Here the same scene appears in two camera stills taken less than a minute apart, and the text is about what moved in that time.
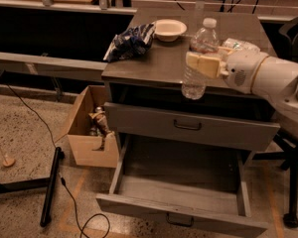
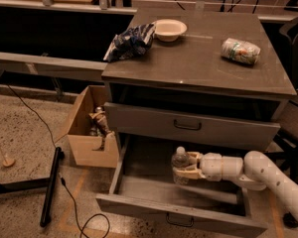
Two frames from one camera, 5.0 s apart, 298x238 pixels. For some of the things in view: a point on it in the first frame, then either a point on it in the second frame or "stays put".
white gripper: x=243 y=69 -> x=211 y=166
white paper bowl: x=169 y=30 stays put
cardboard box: x=83 y=146 stays put
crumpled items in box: x=99 y=126 stays put
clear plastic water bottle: x=194 y=82 -> x=180 y=159
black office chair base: x=293 y=155 stays put
